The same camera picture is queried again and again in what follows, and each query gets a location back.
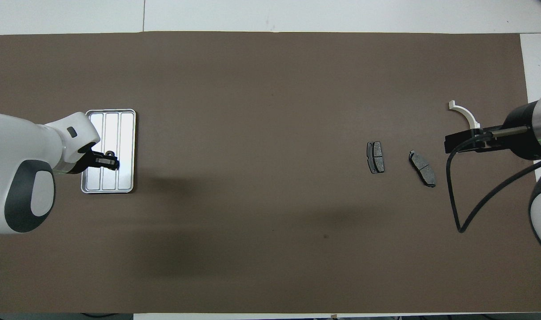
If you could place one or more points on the silver metal tray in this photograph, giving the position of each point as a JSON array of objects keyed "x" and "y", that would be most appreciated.
[{"x": 123, "y": 133}]

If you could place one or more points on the curved dark brake pad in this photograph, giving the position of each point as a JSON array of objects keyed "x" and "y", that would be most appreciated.
[{"x": 422, "y": 169}]

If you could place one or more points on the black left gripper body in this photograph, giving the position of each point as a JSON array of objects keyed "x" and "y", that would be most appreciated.
[{"x": 77, "y": 163}]

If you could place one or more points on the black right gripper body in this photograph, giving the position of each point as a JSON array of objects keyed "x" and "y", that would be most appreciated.
[{"x": 521, "y": 142}]

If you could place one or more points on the small black bearing gear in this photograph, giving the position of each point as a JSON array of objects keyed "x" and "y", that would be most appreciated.
[{"x": 111, "y": 154}]

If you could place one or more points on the rectangular dark brake pad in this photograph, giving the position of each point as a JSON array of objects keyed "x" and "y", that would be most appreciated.
[{"x": 376, "y": 157}]

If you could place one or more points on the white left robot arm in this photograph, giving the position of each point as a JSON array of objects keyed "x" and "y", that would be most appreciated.
[{"x": 17, "y": 146}]

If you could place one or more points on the brown table mat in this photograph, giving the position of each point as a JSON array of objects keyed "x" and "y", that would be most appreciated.
[{"x": 274, "y": 111}]

